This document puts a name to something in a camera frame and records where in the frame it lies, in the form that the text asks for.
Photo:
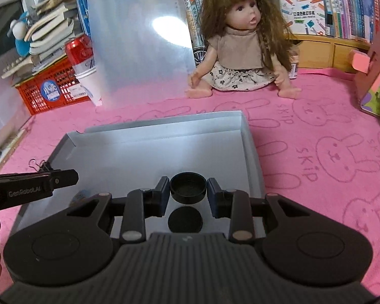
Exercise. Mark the stack of books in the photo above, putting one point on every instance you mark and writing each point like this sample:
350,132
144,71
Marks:
50,24

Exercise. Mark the colourful stationery box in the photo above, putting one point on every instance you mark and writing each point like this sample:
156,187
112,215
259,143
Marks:
303,16

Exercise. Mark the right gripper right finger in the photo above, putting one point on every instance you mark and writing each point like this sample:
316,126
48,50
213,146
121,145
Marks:
297,243

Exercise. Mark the red plastic basket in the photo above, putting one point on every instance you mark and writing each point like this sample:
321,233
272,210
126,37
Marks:
54,87

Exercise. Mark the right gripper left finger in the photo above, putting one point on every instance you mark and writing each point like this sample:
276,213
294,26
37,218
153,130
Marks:
80,241

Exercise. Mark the translucent clipboard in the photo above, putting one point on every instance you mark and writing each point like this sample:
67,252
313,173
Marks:
142,50

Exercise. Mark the pink phone stand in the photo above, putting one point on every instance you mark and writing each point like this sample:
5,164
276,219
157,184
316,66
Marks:
367,78

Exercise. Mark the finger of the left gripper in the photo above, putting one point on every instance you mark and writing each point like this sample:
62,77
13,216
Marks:
63,178

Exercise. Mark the pink bunny towel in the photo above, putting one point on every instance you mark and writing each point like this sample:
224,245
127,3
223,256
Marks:
319,150

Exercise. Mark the brown-haired baby doll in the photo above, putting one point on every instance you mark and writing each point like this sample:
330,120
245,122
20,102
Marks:
246,49

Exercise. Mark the white paper cup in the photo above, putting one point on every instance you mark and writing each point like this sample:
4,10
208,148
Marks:
91,82

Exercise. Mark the blue white plush toy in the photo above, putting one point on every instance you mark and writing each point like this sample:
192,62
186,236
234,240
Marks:
18,29

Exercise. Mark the black round lid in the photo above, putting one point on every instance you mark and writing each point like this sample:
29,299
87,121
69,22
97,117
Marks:
185,219

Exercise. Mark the black binder clip on edge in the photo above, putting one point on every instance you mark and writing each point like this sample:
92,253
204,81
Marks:
43,166

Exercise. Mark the black round cap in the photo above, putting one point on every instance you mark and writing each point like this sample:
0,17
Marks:
188,187

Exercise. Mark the grey cardboard box tray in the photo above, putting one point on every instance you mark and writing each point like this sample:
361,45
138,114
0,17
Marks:
120,158

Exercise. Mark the wooden drawer shelf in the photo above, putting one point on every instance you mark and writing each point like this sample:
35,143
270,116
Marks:
320,52

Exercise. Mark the red soda can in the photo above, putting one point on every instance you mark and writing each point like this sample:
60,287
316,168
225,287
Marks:
80,54

